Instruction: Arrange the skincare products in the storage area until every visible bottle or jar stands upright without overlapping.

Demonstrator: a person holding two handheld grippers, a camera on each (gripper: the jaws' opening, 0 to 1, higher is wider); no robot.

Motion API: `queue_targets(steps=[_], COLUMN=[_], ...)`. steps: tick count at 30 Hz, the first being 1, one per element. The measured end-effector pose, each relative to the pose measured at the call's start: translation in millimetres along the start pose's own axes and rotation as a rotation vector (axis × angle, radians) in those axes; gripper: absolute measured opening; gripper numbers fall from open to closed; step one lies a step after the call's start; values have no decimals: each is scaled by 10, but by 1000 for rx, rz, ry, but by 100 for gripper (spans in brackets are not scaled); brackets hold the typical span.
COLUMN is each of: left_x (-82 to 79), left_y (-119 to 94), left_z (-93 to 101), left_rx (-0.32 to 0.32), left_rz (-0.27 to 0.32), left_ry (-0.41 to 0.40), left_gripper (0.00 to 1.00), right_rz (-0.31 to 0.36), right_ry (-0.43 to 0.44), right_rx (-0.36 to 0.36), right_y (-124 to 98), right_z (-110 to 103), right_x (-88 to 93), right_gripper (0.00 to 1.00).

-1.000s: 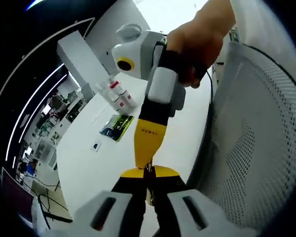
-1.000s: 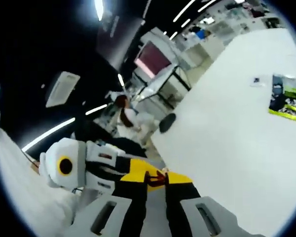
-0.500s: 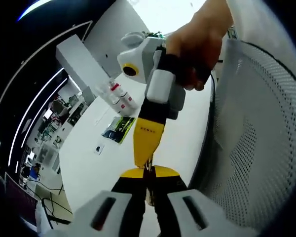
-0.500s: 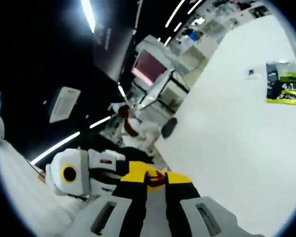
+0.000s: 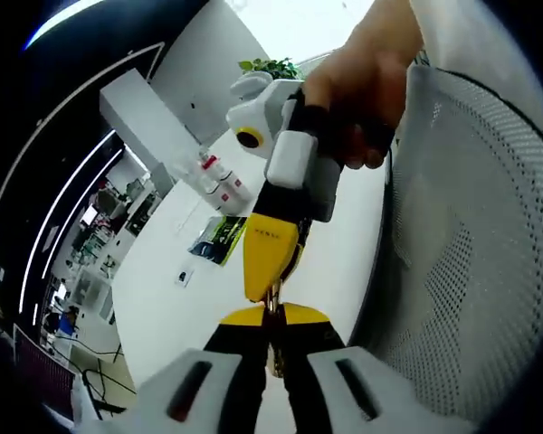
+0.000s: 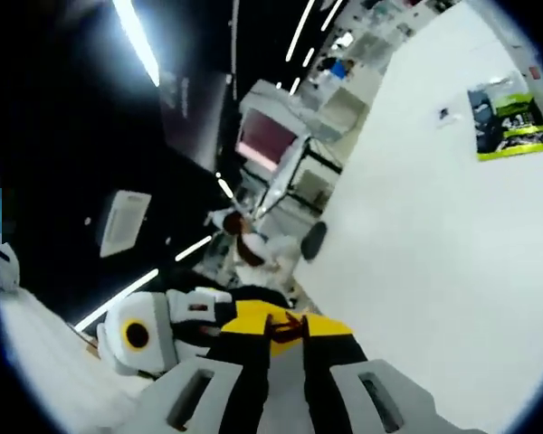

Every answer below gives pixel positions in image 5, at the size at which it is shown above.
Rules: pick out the clear cap skincare bottle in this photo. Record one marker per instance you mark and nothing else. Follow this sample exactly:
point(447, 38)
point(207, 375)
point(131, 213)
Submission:
point(226, 201)
point(241, 187)

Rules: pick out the grey mesh office chair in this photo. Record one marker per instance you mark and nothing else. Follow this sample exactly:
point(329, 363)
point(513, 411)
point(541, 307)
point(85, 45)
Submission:
point(470, 253)

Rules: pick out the person's right hand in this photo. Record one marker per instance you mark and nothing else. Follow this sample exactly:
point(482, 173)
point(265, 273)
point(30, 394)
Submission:
point(357, 86)

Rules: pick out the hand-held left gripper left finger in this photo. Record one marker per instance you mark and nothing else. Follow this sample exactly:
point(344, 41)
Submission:
point(235, 343)

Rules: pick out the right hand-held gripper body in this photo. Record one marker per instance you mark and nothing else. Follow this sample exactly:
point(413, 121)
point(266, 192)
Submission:
point(262, 113)

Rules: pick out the green potted plant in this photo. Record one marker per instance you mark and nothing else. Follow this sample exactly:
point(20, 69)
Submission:
point(271, 68)

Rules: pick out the white skincare tube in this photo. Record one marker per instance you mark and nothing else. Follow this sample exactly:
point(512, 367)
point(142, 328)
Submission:
point(194, 172)

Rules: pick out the gold foil packet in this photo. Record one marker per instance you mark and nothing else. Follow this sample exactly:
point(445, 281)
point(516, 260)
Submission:
point(276, 361)

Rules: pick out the small clear sample sachet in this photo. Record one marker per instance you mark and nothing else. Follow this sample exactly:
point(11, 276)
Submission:
point(184, 276)

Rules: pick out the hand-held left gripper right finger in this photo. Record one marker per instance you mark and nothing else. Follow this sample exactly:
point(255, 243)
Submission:
point(312, 336)

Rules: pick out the green black sachet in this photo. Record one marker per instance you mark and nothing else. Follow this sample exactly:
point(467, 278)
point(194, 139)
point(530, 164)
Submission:
point(231, 233)

